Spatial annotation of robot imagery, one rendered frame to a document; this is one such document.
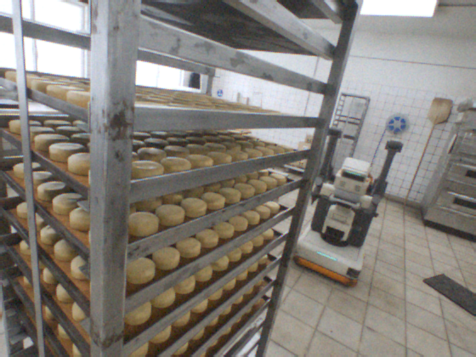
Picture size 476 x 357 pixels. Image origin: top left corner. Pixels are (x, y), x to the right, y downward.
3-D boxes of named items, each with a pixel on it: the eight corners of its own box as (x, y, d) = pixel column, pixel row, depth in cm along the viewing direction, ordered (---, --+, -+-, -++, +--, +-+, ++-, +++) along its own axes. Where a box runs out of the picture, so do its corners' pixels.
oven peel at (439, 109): (393, 204, 514) (433, 96, 473) (393, 204, 518) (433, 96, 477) (411, 210, 500) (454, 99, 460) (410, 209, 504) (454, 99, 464)
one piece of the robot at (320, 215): (311, 229, 314) (331, 161, 288) (360, 248, 292) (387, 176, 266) (303, 240, 285) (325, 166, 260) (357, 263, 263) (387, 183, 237)
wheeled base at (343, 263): (307, 235, 327) (312, 217, 319) (361, 257, 300) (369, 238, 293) (288, 261, 269) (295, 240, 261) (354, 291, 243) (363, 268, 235)
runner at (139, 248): (295, 183, 85) (297, 173, 84) (303, 186, 83) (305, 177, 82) (78, 269, 34) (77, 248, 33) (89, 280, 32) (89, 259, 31)
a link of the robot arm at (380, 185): (403, 143, 195) (387, 139, 199) (404, 144, 189) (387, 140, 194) (383, 197, 208) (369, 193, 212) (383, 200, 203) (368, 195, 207)
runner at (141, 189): (302, 155, 82) (304, 145, 81) (310, 158, 80) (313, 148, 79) (76, 204, 31) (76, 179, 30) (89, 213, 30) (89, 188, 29)
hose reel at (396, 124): (392, 172, 532) (412, 116, 498) (392, 172, 518) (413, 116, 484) (370, 166, 551) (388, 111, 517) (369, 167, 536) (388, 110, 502)
